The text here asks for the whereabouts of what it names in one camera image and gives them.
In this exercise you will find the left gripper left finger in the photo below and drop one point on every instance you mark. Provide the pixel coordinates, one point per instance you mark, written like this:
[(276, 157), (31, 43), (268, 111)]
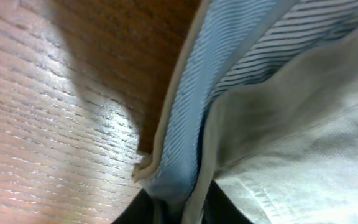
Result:
[(142, 210)]

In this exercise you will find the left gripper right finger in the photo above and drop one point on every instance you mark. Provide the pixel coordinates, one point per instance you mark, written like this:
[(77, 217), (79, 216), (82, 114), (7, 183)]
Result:
[(218, 209)]

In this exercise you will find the khaki beige shorts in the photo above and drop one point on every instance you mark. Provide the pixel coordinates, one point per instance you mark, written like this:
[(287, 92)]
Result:
[(264, 101)]

